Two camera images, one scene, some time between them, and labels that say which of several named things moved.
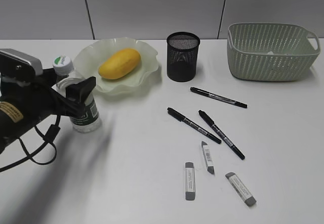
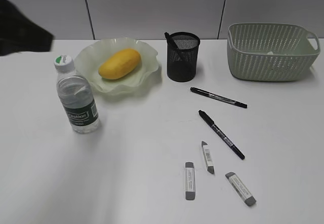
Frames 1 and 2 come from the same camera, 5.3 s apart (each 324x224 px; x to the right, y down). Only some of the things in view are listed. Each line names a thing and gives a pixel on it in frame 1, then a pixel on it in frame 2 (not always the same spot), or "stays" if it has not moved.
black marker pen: (183, 118) -> (171, 40)
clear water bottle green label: (63, 67) stays
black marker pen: (203, 93) stays
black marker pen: (221, 134) stays
